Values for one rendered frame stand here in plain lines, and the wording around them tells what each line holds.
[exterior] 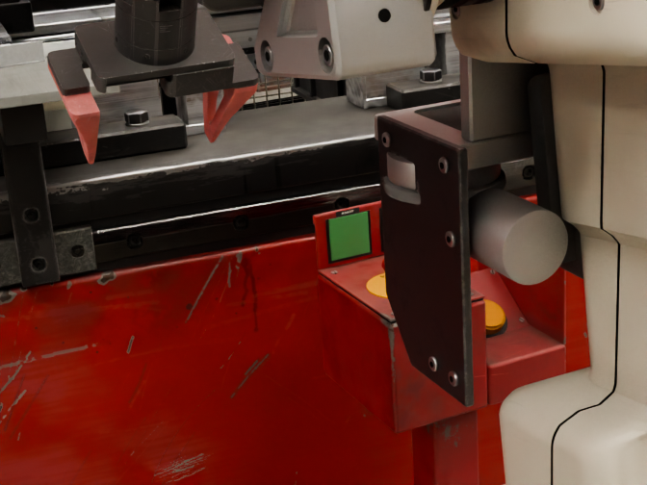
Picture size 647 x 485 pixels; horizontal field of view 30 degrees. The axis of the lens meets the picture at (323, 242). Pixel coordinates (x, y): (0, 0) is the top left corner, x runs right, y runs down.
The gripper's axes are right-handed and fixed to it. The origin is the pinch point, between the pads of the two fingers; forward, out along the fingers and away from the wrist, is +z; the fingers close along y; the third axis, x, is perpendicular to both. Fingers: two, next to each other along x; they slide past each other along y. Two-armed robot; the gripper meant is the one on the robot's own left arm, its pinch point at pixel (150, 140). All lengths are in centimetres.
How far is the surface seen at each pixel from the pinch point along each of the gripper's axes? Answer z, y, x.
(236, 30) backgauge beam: 36, -33, -60
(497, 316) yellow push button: 28.9, -37.1, 3.5
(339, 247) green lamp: 25.9, -23.7, -7.7
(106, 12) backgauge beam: 35, -17, -67
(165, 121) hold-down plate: 27.1, -13.5, -33.1
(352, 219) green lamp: 23.5, -25.4, -9.0
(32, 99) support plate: 10.1, 4.5, -19.5
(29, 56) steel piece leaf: 15.8, 1.4, -33.6
